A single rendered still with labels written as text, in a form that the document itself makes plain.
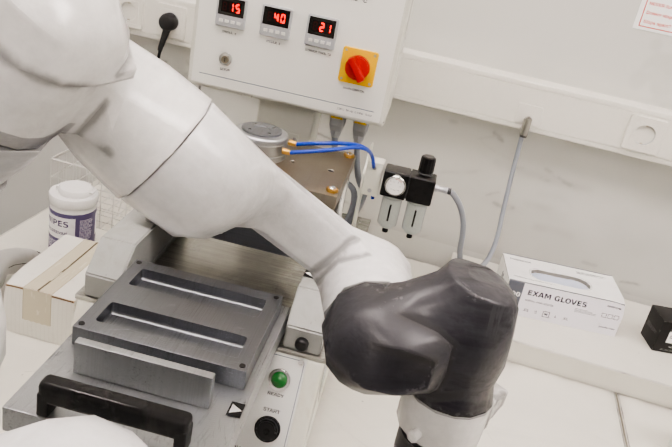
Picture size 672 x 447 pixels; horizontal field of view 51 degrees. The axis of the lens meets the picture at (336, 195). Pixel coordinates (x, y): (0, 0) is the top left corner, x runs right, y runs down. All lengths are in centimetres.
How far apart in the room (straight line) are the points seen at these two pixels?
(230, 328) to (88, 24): 48
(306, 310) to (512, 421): 46
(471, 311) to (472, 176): 94
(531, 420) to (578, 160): 57
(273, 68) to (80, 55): 70
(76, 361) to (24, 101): 39
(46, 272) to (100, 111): 72
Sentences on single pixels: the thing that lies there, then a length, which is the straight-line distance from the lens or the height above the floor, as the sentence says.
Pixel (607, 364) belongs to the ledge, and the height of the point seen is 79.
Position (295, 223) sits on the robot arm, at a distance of 69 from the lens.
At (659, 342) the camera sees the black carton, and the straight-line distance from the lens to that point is 150.
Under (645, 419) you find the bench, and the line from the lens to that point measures 138.
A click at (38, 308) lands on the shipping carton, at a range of 120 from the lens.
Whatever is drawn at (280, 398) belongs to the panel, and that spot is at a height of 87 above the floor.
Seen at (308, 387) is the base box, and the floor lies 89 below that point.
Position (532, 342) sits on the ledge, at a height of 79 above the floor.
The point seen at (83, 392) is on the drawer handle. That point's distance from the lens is 73.
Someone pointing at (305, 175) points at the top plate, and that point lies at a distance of 99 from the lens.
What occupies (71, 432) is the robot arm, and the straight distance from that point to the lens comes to 28.
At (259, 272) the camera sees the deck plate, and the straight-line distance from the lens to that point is 109.
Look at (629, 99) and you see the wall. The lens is 153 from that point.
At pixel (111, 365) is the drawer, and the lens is 78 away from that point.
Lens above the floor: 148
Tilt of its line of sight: 23 degrees down
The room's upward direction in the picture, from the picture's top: 11 degrees clockwise
